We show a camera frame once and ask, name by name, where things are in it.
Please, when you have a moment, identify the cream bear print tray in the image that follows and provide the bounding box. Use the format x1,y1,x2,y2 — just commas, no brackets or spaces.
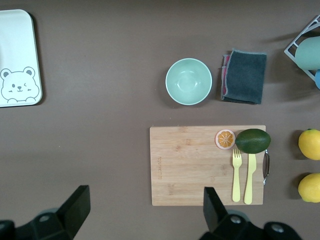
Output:
0,9,43,108

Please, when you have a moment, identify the metal cutting board handle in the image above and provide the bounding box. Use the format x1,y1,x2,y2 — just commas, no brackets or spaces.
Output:
262,149,271,186

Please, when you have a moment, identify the white wire rack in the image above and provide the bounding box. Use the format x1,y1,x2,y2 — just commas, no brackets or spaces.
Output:
283,14,320,82

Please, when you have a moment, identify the orange slice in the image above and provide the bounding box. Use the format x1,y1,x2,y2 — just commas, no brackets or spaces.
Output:
215,128,236,151

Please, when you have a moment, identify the mint green bowl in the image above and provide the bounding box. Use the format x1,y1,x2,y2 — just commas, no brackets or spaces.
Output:
165,57,213,106

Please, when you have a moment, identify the dark grey folded cloth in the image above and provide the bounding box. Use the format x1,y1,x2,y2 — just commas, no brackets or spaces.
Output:
221,48,268,106

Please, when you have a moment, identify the pink cloth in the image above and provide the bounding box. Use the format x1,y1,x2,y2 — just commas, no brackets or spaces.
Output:
220,53,232,97

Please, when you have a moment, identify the green avocado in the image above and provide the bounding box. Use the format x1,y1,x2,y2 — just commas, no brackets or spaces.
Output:
234,128,272,155

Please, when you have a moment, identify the bamboo cutting board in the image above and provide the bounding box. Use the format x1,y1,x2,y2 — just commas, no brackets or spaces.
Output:
149,124,267,207

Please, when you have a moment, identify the yellow lemon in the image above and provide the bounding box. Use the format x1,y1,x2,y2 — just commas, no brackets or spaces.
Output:
297,128,320,161
297,172,320,203

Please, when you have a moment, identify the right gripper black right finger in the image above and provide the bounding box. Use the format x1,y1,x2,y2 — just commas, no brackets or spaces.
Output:
199,186,304,240

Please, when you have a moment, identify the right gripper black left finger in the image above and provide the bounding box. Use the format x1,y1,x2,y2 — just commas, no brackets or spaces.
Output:
0,184,91,240

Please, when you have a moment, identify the yellow plastic knife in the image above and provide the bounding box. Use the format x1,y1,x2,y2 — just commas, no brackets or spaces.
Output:
243,152,258,205

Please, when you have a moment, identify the pale green cup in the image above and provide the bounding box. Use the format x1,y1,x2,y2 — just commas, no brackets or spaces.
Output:
294,36,320,71

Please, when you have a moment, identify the yellow plastic fork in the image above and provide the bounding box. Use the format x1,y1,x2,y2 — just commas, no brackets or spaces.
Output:
231,148,243,203

